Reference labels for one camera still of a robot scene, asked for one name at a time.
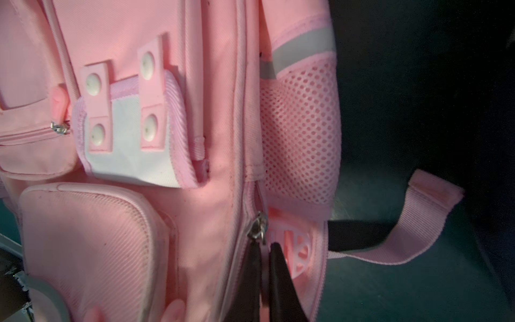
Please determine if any aluminium rail base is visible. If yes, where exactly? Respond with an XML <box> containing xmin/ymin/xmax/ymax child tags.
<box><xmin>1</xmin><ymin>235</ymin><xmax>34</xmax><ymax>321</ymax></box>

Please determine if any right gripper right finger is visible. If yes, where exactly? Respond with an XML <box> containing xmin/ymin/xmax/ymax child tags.
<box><xmin>269</xmin><ymin>242</ymin><xmax>308</xmax><ymax>322</ymax></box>

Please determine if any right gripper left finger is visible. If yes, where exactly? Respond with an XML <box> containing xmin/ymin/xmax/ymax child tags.
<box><xmin>224</xmin><ymin>241</ymin><xmax>262</xmax><ymax>322</ymax></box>

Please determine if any pink backpack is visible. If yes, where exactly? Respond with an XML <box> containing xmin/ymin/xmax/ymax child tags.
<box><xmin>1</xmin><ymin>1</ymin><xmax>464</xmax><ymax>321</ymax></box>

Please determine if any navy blue backpack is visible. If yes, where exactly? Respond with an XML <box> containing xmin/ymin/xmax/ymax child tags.
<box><xmin>464</xmin><ymin>1</ymin><xmax>514</xmax><ymax>309</ymax></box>

